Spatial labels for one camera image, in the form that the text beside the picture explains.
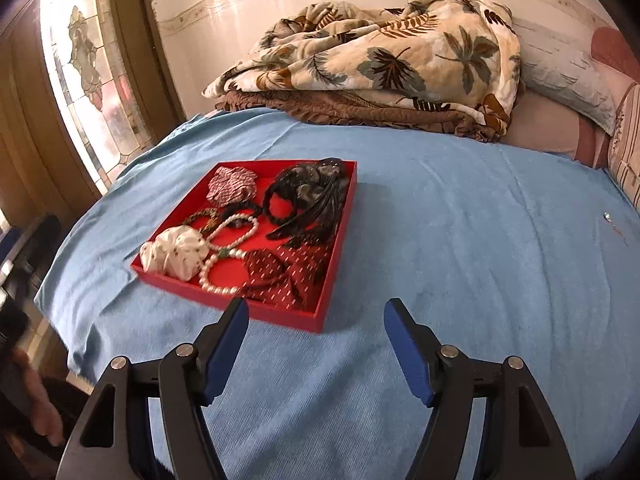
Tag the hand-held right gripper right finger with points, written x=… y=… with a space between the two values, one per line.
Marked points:
x=407 y=355

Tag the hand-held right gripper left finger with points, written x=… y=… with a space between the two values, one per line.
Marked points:
x=227 y=345

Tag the red tray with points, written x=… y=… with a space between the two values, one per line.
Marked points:
x=285 y=317

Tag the red plaid scrunchie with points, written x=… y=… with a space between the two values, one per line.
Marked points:
x=230 y=185

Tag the grey dark scrunchie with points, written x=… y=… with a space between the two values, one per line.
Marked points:
x=320 y=195

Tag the person's left hand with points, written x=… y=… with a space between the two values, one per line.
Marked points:
x=42 y=405

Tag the red dotted bow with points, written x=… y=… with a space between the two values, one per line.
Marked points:
x=285 y=270

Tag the blue blanket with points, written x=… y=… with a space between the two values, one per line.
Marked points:
x=450 y=260

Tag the white floral scrunchie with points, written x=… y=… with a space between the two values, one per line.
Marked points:
x=175 y=252

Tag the stained glass window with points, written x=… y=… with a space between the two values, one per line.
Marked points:
x=85 y=85

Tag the brown ruffled quilt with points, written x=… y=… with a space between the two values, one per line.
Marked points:
x=350 y=107

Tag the pale pink pillow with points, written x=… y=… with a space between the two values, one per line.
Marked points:
x=540 y=125

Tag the leaf print blanket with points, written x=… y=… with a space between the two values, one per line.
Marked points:
x=390 y=60

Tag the striped floral pillow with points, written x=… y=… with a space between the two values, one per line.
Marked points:
x=627 y=150

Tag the white printed pillow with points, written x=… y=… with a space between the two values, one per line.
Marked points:
x=565 y=70

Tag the dusty pink pillow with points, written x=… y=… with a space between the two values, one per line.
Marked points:
x=612 y=45

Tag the wooden window frame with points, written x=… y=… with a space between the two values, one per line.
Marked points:
x=145 y=60

